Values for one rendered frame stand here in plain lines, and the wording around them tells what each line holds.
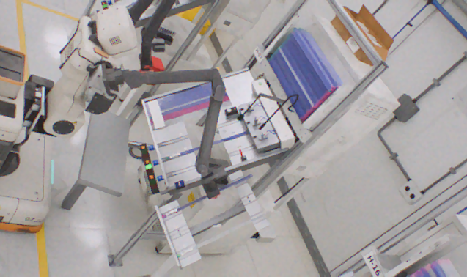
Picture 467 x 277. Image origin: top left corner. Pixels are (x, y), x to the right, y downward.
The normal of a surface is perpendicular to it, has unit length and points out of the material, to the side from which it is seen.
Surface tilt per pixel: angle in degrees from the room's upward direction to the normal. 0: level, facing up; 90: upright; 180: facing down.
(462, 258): 90
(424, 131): 90
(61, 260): 0
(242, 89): 43
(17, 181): 0
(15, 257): 0
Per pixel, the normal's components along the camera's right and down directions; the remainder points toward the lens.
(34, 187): 0.58, -0.64
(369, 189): -0.74, -0.18
